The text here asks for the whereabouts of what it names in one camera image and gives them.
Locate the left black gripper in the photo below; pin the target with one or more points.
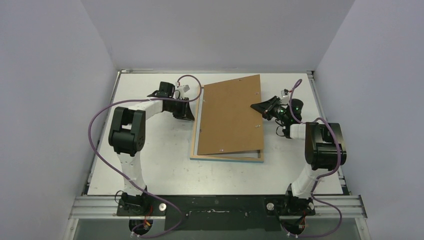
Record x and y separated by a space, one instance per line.
185 113

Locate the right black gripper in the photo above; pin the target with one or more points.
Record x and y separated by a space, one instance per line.
269 108

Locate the blue wooden picture frame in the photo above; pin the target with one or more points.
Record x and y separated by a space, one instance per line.
227 157

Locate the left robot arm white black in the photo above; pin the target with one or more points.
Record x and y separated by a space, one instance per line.
127 137

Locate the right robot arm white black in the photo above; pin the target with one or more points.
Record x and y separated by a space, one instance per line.
324 151

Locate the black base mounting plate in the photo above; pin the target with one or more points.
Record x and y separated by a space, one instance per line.
215 212

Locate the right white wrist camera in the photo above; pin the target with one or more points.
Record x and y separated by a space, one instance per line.
285 94

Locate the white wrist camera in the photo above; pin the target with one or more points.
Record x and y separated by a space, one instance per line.
181 90
285 94

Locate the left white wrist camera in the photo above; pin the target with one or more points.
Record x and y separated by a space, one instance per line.
181 90

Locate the aluminium rail front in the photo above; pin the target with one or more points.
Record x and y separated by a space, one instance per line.
105 207

